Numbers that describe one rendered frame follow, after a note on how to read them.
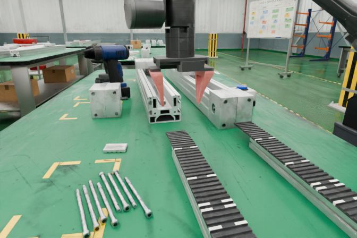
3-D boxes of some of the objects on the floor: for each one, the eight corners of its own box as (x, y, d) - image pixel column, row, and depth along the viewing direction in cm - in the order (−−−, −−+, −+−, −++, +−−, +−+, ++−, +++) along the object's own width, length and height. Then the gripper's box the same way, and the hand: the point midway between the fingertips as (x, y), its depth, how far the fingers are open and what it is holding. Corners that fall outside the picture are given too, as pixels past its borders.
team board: (238, 70, 678) (244, 1, 619) (251, 69, 699) (257, 2, 641) (280, 78, 549) (291, -8, 491) (293, 77, 571) (306, -7, 512)
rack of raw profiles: (286, 57, 1083) (293, 8, 1017) (303, 57, 1093) (311, 8, 1027) (341, 66, 770) (356, -3, 704) (364, 65, 780) (381, -3, 714)
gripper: (149, 26, 38) (153, 111, 43) (216, 26, 40) (213, 107, 45) (146, 27, 44) (150, 102, 49) (204, 27, 47) (202, 98, 51)
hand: (180, 100), depth 47 cm, fingers open, 8 cm apart
